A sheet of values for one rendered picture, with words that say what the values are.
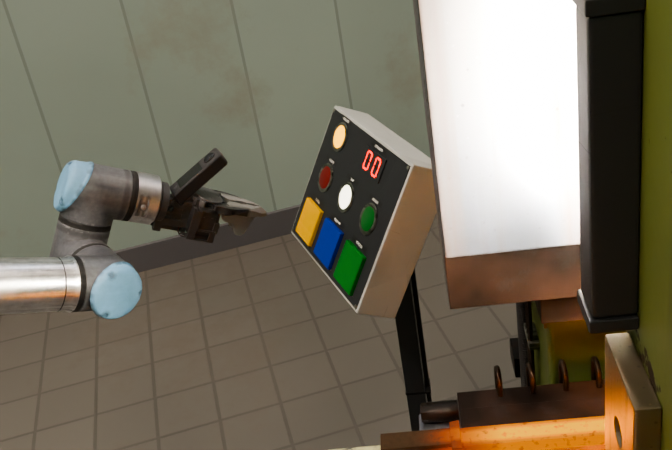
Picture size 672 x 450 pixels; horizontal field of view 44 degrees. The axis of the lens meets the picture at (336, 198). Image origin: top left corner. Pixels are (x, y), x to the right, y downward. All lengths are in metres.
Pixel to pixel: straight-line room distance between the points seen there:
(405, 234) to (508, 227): 0.63
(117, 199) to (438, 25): 0.88
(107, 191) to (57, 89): 1.93
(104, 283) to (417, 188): 0.52
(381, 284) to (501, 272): 0.58
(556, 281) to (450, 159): 0.21
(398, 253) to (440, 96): 0.72
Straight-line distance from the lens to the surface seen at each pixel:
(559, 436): 1.12
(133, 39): 3.32
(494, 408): 1.20
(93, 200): 1.47
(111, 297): 1.37
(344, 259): 1.49
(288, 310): 3.19
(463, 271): 0.87
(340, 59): 3.45
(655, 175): 0.59
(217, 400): 2.87
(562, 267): 0.89
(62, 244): 1.50
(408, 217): 1.40
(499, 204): 0.78
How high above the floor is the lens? 1.80
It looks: 27 degrees down
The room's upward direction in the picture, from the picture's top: 10 degrees counter-clockwise
